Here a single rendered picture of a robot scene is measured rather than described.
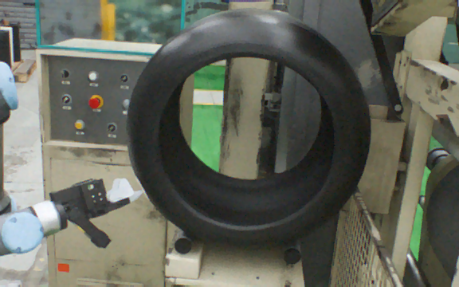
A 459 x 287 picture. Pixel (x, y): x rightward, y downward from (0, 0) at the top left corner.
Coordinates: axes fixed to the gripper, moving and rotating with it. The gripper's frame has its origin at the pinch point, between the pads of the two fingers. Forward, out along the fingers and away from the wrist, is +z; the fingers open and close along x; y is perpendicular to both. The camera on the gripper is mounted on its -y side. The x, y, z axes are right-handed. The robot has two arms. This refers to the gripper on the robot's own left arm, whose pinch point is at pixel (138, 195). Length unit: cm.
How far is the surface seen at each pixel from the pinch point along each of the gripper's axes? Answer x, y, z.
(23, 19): 914, 249, 236
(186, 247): -0.9, -16.8, 8.5
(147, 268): 82, -45, 28
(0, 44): 628, 156, 118
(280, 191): 1.7, -13.6, 44.1
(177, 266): 2.4, -21.5, 6.1
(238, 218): 3.7, -16.7, 28.8
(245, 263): 1.2, -28.7, 25.8
